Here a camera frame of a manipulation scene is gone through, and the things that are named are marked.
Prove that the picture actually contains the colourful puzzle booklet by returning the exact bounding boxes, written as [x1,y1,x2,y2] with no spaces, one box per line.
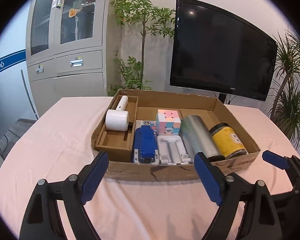
[135,120,157,137]

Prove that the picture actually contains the brown cardboard box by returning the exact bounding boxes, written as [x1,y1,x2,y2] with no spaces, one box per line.
[91,89,260,182]

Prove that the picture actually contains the silver metal cylinder cup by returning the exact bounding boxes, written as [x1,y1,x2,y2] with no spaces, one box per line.
[179,115,225,162]

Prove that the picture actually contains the yellow black-lidded jar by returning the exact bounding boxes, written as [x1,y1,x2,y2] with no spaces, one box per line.
[210,123,248,159]

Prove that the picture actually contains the blue stapler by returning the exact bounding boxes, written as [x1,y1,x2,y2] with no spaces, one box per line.
[132,125,159,164]

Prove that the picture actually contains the pastel rubik's cube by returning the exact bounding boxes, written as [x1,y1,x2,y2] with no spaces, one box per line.
[155,109,181,135]

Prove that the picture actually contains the palm-like potted plant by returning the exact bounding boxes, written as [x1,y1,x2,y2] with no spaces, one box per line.
[269,30,300,149]

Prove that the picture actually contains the green leafy plant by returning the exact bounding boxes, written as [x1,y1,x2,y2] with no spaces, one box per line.
[108,0,175,96]

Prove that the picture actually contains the grey metal cabinet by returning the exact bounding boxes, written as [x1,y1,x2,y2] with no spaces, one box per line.
[26,0,109,115]

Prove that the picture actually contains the pink tablecloth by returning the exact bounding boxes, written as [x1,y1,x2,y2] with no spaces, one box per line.
[0,92,300,239]

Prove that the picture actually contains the tv stand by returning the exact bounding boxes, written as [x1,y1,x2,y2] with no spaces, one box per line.
[214,93,237,105]

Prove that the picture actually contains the black television screen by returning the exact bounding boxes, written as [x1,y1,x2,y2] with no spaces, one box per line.
[170,0,278,101]

